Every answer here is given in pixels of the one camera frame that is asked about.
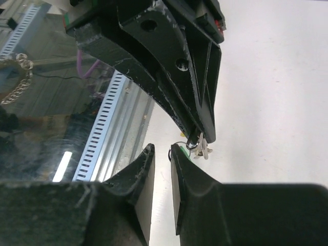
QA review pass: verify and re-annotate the green key tag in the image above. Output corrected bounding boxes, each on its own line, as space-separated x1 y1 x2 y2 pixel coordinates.
168 139 213 161

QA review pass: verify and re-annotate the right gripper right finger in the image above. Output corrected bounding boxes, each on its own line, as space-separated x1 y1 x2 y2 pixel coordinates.
170 144 327 245

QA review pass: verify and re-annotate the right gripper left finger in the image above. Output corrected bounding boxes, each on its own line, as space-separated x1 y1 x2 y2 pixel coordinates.
1 144 155 245

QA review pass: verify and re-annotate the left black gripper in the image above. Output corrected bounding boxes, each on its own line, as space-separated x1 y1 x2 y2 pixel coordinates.
65 1 226 144

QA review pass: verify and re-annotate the white slotted cable duct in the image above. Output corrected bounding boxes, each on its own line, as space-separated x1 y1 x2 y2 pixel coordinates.
1 1 124 182

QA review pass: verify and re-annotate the aluminium mounting rail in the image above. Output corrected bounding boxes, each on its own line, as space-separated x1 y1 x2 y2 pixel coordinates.
94 81 154 181

